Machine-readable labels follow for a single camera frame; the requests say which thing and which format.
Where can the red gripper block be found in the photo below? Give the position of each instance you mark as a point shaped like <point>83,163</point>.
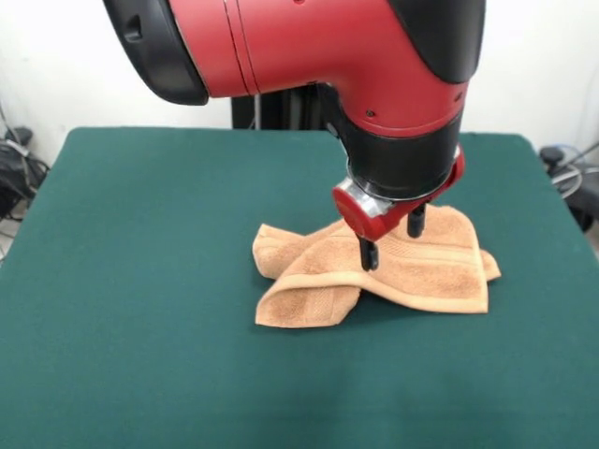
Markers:
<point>374,220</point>

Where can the orange terry towel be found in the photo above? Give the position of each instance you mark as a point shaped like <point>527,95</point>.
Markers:
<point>435,280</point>

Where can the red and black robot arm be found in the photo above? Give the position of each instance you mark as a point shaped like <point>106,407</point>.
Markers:
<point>299,47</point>

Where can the dark green table cloth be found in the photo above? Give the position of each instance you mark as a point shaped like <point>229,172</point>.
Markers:
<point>140,280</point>

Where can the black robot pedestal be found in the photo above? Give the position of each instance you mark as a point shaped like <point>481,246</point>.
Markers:
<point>281,110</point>

